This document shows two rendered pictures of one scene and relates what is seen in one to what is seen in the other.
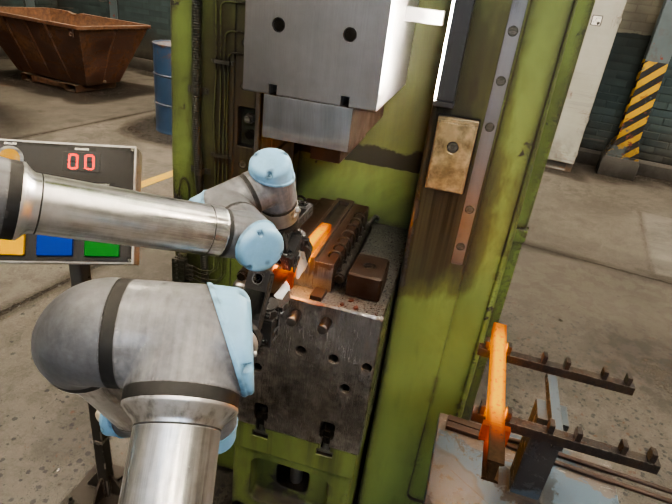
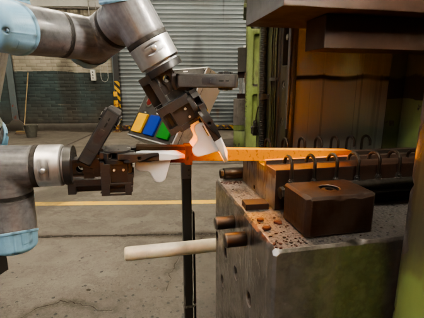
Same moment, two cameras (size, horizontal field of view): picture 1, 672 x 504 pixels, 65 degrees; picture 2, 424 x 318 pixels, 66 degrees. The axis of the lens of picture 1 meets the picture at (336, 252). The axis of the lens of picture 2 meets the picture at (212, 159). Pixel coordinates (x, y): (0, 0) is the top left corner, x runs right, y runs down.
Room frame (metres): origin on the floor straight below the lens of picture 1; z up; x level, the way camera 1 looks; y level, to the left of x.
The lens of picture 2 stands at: (0.78, -0.48, 1.14)
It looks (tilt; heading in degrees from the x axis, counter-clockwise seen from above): 13 degrees down; 66
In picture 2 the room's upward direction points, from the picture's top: straight up
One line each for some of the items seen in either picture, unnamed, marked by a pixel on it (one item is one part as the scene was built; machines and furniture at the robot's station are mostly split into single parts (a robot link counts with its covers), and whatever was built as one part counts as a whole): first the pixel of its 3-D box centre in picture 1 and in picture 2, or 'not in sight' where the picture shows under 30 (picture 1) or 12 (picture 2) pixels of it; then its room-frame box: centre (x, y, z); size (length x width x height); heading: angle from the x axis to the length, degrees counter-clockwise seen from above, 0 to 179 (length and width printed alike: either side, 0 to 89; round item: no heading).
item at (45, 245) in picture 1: (55, 239); (153, 125); (1.05, 0.64, 1.01); 0.07 x 0.05 x 0.07; 103
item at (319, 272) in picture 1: (317, 235); (344, 169); (1.34, 0.06, 0.96); 0.42 x 0.20 x 0.09; 168
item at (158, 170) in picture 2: (282, 300); (160, 166); (0.93, 0.10, 1.00); 0.09 x 0.03 x 0.06; 165
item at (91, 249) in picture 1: (102, 240); (167, 129); (1.07, 0.54, 1.01); 0.07 x 0.05 x 0.07; 103
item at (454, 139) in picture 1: (451, 155); not in sight; (1.20, -0.24, 1.27); 0.09 x 0.02 x 0.17; 78
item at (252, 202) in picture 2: (318, 294); (255, 204); (1.09, 0.03, 0.92); 0.04 x 0.03 x 0.01; 165
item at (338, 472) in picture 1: (314, 427); not in sight; (1.34, 0.00, 0.23); 0.55 x 0.37 x 0.47; 168
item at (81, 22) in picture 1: (66, 50); not in sight; (7.25, 3.90, 0.43); 1.89 x 1.20 x 0.85; 68
